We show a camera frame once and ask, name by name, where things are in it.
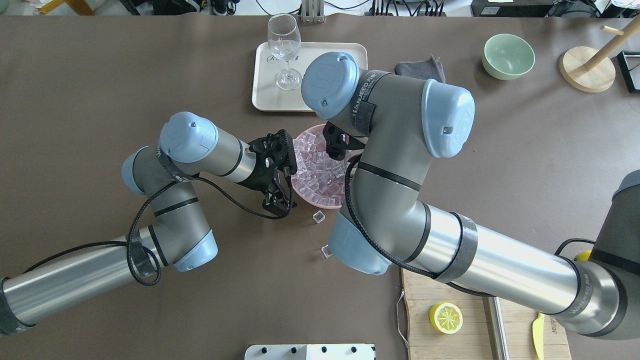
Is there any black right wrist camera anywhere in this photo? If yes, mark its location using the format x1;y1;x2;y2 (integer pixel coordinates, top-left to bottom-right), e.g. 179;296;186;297
322;121;366;161

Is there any yellow lemon half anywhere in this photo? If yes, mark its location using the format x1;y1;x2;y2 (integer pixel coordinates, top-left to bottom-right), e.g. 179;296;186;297
429;301;464;335

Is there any black glass tray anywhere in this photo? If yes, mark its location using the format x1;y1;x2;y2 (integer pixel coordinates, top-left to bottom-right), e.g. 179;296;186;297
616;50;640;94

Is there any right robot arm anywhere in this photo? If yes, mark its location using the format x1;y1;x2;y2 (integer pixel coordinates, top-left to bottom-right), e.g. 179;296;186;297
301;51;640;340

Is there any bamboo cutting board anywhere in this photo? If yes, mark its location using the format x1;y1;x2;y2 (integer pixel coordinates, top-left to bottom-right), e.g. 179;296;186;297
396;268;573;360

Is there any green ceramic bowl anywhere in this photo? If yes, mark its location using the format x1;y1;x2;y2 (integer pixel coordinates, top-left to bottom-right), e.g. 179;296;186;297
481;33;536;81

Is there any pink bowl of ice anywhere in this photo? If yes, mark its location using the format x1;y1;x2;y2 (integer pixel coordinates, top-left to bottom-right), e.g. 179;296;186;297
291;123;362;210

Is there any yellow plastic knife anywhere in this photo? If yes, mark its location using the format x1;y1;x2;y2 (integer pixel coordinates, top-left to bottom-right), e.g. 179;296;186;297
531;312;546;360

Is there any clear wine glass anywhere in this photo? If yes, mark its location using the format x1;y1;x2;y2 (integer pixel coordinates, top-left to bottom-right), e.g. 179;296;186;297
267;13;302;91

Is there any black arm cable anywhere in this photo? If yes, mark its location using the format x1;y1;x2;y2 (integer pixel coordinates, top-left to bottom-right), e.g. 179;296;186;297
30;170;296;287

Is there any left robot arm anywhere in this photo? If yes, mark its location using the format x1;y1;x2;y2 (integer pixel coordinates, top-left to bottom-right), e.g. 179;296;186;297
1;111;297;337

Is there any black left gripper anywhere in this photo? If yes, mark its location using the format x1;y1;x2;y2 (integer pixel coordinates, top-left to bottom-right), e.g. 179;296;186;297
238;148;298;215

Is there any loose ice cube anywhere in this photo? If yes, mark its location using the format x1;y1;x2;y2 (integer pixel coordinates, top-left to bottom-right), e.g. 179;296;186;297
311;210;326;224
320;244;333;259

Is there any grey folded cloth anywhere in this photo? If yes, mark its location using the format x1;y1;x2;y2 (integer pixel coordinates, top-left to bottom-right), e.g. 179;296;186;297
394;55;447;84

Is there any cream plastic tray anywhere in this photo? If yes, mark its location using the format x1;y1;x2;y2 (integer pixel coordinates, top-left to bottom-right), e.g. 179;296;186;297
251;41;368;112

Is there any steel muddler black tip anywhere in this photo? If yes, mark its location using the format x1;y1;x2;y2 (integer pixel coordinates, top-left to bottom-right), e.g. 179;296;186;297
485;296;511;360

